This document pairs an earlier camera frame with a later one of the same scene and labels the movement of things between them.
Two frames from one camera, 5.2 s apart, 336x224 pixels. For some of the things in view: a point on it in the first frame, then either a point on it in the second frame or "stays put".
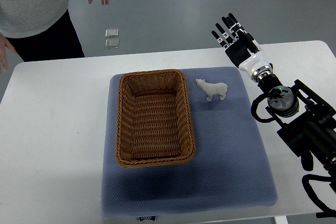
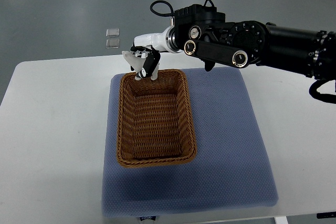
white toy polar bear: (211, 89) to (137, 63)
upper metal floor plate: (112, 33) stays put
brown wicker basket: (154, 126) stays put
